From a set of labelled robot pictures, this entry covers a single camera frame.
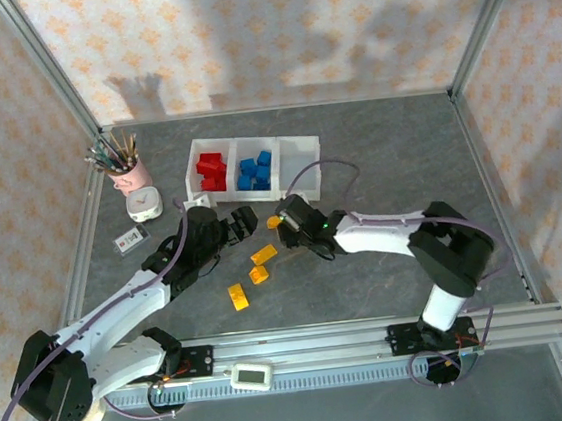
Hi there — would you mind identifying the translucent white plastic bin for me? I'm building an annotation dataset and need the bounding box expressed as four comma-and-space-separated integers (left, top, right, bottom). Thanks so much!
270, 132, 327, 205
226, 133, 286, 205
180, 134, 244, 207

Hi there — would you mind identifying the small white alarm clock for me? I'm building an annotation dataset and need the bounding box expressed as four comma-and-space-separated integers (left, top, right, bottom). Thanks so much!
124, 185, 165, 225

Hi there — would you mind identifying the small white card device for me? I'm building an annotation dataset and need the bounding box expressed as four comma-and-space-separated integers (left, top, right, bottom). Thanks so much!
111, 222, 154, 258

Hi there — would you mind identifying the pink pencil cup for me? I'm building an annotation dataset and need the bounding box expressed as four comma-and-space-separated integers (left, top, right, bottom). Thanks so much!
104, 153, 154, 197

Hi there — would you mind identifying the dark green pencil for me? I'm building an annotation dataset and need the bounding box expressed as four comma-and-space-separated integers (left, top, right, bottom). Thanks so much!
84, 156, 113, 176
86, 147, 118, 172

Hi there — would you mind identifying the white digital timer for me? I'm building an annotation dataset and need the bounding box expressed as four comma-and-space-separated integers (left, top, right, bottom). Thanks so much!
228, 359, 276, 395

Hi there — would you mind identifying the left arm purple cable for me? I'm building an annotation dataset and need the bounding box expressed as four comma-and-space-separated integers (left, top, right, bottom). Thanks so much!
0, 194, 213, 421

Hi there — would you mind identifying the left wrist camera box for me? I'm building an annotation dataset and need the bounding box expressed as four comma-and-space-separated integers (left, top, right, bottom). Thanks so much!
183, 189, 219, 213

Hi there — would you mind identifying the aluminium rear rail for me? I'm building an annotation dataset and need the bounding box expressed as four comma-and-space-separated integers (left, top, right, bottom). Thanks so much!
99, 84, 454, 131

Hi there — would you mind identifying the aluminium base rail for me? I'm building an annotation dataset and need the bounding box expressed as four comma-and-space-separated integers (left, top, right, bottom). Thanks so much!
108, 299, 562, 390

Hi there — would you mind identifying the aluminium side rail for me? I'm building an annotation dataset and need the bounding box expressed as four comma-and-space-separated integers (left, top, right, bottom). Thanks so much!
448, 88, 544, 313
31, 131, 136, 357

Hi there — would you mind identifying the grey slotted cable duct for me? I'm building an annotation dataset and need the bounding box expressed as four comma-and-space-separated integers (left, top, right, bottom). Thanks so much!
98, 357, 430, 412

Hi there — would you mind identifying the aluminium frame post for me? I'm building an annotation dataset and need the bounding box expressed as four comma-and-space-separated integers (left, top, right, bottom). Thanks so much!
438, 0, 547, 101
0, 0, 104, 146

